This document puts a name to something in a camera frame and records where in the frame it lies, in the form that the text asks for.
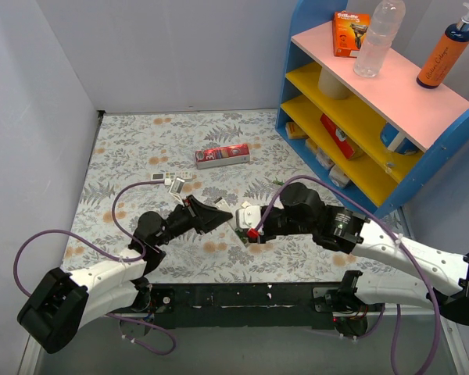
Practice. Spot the orange pump lotion bottle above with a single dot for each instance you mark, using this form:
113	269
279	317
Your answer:
445	54

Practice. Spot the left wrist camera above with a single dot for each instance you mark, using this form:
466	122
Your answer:
176	188

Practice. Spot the beige paper roll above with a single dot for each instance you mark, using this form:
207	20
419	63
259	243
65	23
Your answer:
332	87

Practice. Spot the white remote control back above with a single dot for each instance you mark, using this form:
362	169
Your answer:
221	204

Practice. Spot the floral table mat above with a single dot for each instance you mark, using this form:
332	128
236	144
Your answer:
129	149

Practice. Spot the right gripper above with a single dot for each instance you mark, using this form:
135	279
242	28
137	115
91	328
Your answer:
263	220

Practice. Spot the red toothpaste box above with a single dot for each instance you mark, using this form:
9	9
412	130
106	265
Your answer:
222	156

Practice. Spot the blue yellow pink shelf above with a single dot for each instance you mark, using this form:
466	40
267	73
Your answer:
435	120

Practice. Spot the clear plastic bottle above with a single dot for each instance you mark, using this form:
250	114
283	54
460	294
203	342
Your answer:
383	28

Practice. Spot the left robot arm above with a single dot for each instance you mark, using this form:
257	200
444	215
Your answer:
63	303

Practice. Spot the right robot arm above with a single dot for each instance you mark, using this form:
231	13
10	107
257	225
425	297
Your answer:
428	277

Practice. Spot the white air conditioner remote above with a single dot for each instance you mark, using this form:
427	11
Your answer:
169	176

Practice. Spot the yellow soap pack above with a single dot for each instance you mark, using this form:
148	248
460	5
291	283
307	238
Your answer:
294	131

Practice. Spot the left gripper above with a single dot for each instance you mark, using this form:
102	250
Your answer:
191	212

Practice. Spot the orange razor box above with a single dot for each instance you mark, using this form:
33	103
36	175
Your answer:
348	30

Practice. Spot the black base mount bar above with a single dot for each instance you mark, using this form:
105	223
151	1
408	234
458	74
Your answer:
314	305

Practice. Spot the red box on shelf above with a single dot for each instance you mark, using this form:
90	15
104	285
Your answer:
345	144

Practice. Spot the blue white container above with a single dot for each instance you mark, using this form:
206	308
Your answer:
396	142

